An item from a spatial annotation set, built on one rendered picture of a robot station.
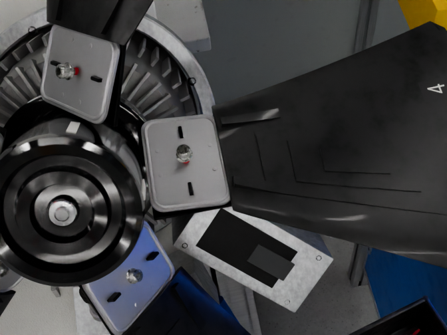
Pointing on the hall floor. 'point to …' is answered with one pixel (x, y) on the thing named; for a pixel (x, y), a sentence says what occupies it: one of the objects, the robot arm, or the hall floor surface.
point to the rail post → (356, 274)
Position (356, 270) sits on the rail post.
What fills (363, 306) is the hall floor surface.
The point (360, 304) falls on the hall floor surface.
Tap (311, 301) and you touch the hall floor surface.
